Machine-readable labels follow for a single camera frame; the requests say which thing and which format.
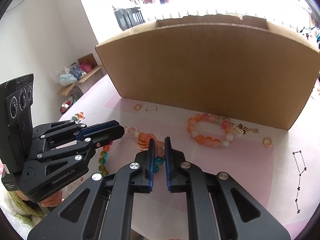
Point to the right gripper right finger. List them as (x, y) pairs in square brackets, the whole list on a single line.
[(218, 206)]

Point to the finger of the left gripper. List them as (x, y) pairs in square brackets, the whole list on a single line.
[(75, 140), (70, 130)]

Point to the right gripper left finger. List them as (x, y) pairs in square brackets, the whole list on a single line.
[(101, 207)]

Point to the left hand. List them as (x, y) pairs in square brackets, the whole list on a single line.
[(52, 201)]

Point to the open cardboard box with clothes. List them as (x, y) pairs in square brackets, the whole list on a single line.
[(85, 83)]

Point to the small gold hair clip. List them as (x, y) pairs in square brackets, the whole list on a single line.
[(151, 109)]

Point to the large brown cardboard box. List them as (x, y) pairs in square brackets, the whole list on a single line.
[(244, 68)]

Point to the black camera unit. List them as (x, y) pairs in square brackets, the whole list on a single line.
[(16, 122)]

